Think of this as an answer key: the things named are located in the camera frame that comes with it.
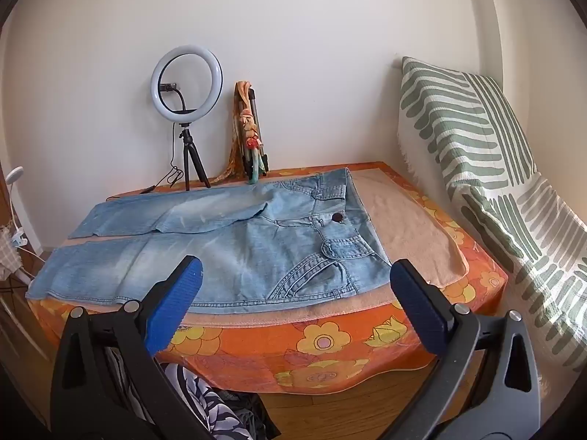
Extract black ring light cable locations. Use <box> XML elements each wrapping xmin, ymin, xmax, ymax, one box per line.
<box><xmin>106</xmin><ymin>124</ymin><xmax>184</xmax><ymax>201</ymax></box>

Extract peach terry towel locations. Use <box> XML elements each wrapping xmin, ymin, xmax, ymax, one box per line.
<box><xmin>59</xmin><ymin>167</ymin><xmax>469</xmax><ymax>331</ymax></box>

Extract black white patterned clothing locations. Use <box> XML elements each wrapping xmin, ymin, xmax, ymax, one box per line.
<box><xmin>103</xmin><ymin>346</ymin><xmax>282</xmax><ymax>440</ymax></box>

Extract white lamp cable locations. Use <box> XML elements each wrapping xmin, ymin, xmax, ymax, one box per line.
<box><xmin>14</xmin><ymin>244</ymin><xmax>47</xmax><ymax>264</ymax></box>

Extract green striped white throw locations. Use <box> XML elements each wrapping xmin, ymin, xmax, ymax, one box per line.
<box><xmin>397</xmin><ymin>56</ymin><xmax>587</xmax><ymax>374</ymax></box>

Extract wooden door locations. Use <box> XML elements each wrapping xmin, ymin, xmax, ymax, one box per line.
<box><xmin>0</xmin><ymin>160</ymin><xmax>60</xmax><ymax>377</ymax></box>

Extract light blue denim pants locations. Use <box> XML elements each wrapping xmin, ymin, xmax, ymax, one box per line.
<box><xmin>25</xmin><ymin>167</ymin><xmax>395</xmax><ymax>317</ymax></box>

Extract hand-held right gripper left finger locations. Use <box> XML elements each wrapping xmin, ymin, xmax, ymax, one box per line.
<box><xmin>50</xmin><ymin>255</ymin><xmax>216</xmax><ymax>440</ymax></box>

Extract orange floral tablecloth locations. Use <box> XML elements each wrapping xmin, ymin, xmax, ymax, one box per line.
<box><xmin>28</xmin><ymin>161</ymin><xmax>510</xmax><ymax>396</ymax></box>

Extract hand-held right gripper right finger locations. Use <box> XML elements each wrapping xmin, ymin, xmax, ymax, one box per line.
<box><xmin>380</xmin><ymin>259</ymin><xmax>542</xmax><ymax>440</ymax></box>

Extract folded metal tripod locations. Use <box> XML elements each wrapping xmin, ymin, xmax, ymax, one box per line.
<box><xmin>236</xmin><ymin>89</ymin><xmax>269</xmax><ymax>177</ymax></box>

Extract beige plaid cloth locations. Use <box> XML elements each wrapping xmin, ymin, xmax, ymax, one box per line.
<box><xmin>0</xmin><ymin>224</ymin><xmax>21</xmax><ymax>280</ymax></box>

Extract black mini tripod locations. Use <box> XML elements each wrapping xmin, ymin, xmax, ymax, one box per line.
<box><xmin>176</xmin><ymin>123</ymin><xmax>212</xmax><ymax>191</ymax></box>

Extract white clip lamp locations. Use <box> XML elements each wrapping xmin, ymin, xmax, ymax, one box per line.
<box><xmin>4</xmin><ymin>166</ymin><xmax>29</xmax><ymax>246</ymax></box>

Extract white ring light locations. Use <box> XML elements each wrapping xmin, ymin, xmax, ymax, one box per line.
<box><xmin>150</xmin><ymin>45</ymin><xmax>225</xmax><ymax>124</ymax></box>

